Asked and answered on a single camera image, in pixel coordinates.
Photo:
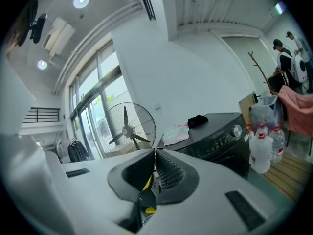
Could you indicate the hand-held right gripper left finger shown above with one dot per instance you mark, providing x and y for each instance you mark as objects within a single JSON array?
[{"x": 93, "y": 180}]

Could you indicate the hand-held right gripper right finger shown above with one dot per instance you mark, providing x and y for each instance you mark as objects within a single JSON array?
[{"x": 207, "y": 192}]

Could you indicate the black washing machine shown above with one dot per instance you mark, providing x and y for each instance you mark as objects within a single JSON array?
[{"x": 220, "y": 141}]

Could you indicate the hanging dark clothes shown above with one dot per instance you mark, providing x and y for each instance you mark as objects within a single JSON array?
[{"x": 77, "y": 150}]

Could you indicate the black standing fan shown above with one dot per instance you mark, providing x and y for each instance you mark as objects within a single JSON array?
[{"x": 129, "y": 128}]

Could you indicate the large white water jug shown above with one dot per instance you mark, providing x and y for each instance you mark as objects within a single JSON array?
[{"x": 260, "y": 153}]

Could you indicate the white and pink cloth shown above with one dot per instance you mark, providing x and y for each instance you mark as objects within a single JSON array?
[{"x": 176, "y": 133}]

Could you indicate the black cloth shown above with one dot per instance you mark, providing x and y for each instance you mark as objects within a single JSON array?
[{"x": 197, "y": 121}]

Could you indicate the clear water bottle red label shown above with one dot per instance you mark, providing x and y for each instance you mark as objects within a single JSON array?
[
  {"x": 250, "y": 132},
  {"x": 262, "y": 129},
  {"x": 278, "y": 141}
]

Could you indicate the large glass window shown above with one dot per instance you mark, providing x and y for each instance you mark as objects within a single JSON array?
[{"x": 97, "y": 101}]

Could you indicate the wooden pallet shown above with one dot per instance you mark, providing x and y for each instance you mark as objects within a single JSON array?
[{"x": 288, "y": 175}]

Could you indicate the black railing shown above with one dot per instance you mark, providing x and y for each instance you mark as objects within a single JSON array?
[{"x": 41, "y": 115}]

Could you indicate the wooden board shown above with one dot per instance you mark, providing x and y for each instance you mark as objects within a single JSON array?
[{"x": 246, "y": 106}]

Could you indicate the clear plastic bin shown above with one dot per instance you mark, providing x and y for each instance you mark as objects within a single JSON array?
[{"x": 265, "y": 111}]

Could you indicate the round ceiling light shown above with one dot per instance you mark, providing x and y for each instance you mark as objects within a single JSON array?
[
  {"x": 42, "y": 64},
  {"x": 81, "y": 1}
]

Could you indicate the wooden coat rack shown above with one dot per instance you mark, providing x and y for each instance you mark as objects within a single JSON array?
[{"x": 262, "y": 75}]

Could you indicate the white ceiling air conditioner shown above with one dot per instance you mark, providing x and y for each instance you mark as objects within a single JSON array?
[{"x": 58, "y": 37}]

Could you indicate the white backpack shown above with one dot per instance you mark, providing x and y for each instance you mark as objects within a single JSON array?
[{"x": 300, "y": 68}]

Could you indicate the ceiling air vent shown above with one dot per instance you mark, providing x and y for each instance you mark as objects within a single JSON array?
[{"x": 146, "y": 1}]

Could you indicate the long ceiling lamp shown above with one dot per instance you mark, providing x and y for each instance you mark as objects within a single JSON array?
[{"x": 279, "y": 8}]

